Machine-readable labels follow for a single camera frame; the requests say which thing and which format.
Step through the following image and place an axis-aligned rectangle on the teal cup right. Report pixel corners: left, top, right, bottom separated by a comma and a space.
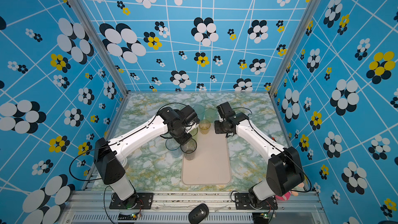
192, 105, 205, 120

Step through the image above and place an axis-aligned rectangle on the pink plush doll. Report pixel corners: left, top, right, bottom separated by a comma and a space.
275, 190, 299, 201

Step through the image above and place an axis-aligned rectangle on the aluminium front frame rail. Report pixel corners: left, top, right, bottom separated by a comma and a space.
59, 191, 330, 224

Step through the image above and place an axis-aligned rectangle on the light green cup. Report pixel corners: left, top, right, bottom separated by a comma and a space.
204, 108, 218, 123

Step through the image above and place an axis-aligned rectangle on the green translucent cup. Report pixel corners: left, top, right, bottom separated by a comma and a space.
190, 128, 199, 140

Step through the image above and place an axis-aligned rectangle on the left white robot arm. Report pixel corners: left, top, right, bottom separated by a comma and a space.
94, 105, 200, 208

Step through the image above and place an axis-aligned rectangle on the beige plastic tray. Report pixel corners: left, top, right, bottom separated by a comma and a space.
182, 124, 232, 185

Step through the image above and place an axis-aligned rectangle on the dark smoky cup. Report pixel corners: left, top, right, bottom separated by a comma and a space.
180, 139, 198, 161

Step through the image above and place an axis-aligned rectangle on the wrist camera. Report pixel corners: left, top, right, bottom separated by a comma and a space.
217, 102, 236, 121
180, 105, 200, 127

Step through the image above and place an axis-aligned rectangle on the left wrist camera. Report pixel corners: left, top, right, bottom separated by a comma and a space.
180, 105, 200, 127

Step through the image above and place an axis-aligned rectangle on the black computer mouse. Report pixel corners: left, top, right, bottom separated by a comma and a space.
188, 203, 209, 224

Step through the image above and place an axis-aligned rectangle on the grey-blue clear cup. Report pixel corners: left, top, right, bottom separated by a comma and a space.
165, 139, 182, 158

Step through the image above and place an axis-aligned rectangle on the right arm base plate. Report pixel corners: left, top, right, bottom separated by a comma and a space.
231, 192, 278, 211

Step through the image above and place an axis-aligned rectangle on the small amber cup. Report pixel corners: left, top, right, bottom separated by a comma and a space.
199, 119, 211, 134

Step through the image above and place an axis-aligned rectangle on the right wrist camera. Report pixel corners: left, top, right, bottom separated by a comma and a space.
217, 102, 236, 121

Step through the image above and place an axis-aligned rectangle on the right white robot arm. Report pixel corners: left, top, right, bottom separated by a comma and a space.
214, 113, 305, 208

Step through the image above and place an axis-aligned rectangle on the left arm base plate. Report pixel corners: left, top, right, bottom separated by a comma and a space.
109, 192, 154, 210

